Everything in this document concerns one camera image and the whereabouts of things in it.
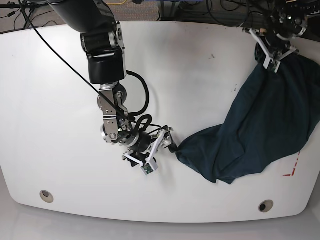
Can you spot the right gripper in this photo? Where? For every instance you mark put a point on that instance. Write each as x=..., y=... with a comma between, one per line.
x=146, y=146

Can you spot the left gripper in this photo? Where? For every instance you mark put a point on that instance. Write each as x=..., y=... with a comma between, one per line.
x=268, y=44

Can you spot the dark teal T-shirt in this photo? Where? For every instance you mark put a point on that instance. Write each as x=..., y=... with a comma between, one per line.
x=272, y=117

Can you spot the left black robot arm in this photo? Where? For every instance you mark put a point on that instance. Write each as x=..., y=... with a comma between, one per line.
x=286, y=21

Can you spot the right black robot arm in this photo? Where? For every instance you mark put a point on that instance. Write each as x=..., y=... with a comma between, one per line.
x=102, y=41

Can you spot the red tape rectangle marking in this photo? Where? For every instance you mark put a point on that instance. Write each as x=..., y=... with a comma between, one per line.
x=294, y=167

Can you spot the black tripod stand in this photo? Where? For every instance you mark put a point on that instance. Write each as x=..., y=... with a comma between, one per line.
x=11, y=17

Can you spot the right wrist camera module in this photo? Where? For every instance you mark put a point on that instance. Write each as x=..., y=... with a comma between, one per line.
x=149, y=168

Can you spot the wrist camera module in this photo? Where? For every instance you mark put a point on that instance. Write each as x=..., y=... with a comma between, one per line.
x=149, y=168
x=271, y=64

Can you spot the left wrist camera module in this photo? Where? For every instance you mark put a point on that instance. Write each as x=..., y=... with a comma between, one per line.
x=271, y=64

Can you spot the left table cable grommet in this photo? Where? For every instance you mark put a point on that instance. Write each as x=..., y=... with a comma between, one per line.
x=46, y=196

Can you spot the table cable grommet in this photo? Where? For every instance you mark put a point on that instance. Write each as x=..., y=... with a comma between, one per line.
x=266, y=206
x=46, y=196

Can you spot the right table cable grommet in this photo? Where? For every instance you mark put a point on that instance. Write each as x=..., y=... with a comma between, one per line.
x=266, y=206

